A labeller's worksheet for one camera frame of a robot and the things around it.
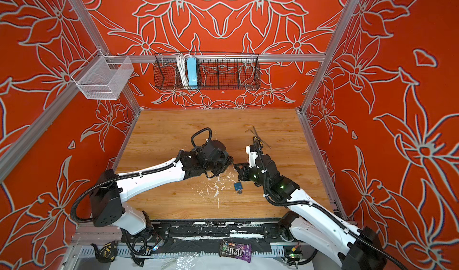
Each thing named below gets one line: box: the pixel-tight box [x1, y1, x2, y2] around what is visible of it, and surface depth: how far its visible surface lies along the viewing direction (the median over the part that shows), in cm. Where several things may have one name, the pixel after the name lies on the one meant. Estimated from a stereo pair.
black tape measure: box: [90, 240, 118, 264], surface depth 68 cm
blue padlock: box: [233, 181, 244, 191], surface depth 87 cm
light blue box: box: [186, 57, 198, 90], surface depth 92 cm
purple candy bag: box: [218, 239, 253, 263], surface depth 70 cm
